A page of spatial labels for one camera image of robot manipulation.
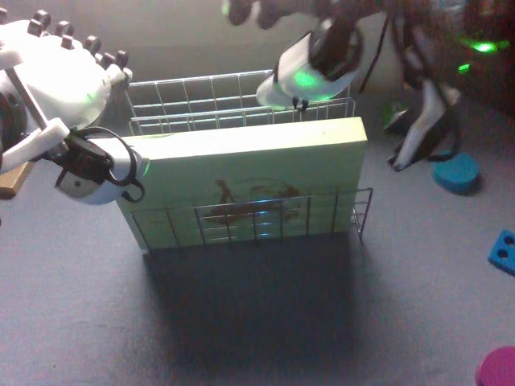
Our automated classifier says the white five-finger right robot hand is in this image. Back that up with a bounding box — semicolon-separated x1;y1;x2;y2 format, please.
220;0;379;112

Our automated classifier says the silver wire rack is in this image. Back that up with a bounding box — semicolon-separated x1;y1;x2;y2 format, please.
124;69;374;254

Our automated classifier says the pale green paperback book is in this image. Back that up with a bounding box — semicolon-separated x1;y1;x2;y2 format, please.
114;116;369;251

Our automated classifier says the magenta cylinder toy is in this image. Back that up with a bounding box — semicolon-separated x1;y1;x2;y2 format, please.
474;346;515;386

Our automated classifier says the round blue toy block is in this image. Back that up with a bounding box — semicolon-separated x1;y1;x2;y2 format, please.
431;151;483;195

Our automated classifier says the brown wooden block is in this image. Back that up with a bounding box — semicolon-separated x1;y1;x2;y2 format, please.
0;159;36;201

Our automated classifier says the blue block with holes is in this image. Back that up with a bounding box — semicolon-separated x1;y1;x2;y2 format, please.
487;228;515;277

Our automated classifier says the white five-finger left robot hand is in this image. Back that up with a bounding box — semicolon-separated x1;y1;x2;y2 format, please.
0;8;150;206

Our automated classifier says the thin black background cable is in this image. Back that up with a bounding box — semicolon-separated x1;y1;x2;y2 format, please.
359;11;392;94

